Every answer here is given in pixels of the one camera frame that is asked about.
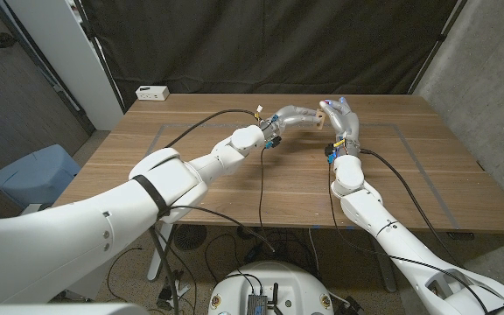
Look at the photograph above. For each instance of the black floor device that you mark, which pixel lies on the black floor device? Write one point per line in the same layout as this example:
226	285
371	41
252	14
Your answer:
353	307

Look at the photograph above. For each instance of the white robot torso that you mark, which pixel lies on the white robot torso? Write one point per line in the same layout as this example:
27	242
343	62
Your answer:
274	280

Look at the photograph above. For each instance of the grey table leg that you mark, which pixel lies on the grey table leg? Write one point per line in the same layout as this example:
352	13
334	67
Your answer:
385	271

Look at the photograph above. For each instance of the grey ribbed torso module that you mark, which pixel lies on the grey ribbed torso module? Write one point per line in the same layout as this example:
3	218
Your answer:
256	305

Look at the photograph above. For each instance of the white table leg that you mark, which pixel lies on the white table leg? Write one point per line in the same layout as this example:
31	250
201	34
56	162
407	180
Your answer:
158	262

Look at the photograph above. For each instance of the blue plastic bin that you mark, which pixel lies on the blue plastic bin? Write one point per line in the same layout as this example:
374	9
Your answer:
33	175

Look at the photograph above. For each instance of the white power strip box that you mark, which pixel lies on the white power strip box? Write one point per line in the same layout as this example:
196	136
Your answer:
152	93

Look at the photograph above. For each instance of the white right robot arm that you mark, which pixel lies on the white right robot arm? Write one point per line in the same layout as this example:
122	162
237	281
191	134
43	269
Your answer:
366	210

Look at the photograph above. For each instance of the white pillar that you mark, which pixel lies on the white pillar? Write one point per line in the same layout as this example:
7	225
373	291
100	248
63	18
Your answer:
72	57

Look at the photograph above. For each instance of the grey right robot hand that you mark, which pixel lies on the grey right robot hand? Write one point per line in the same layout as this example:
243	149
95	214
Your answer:
347	124

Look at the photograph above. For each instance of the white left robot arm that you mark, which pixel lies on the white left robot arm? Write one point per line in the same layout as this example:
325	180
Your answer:
103	219

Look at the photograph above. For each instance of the black and white floor glove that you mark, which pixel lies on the black and white floor glove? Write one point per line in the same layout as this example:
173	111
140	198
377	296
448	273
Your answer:
182	291

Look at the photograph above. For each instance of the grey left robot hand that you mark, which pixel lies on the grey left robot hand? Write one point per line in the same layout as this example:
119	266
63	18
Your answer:
288	116

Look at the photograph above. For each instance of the wooden block with holes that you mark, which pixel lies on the wooden block with holes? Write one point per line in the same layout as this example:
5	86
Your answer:
320	120

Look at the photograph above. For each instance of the black backdrop curtain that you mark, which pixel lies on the black backdrop curtain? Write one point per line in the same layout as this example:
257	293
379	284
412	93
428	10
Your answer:
278	44

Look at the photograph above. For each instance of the white flat floor panel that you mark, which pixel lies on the white flat floor panel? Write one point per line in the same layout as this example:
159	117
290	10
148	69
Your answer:
92	284

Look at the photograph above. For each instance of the round black floor fan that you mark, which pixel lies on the round black floor fan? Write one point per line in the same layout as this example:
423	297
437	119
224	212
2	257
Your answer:
189	237

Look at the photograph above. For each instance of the black backdrop frame pole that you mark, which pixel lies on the black backdrop frame pole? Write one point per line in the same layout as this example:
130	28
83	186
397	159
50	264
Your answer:
440	41
100	53

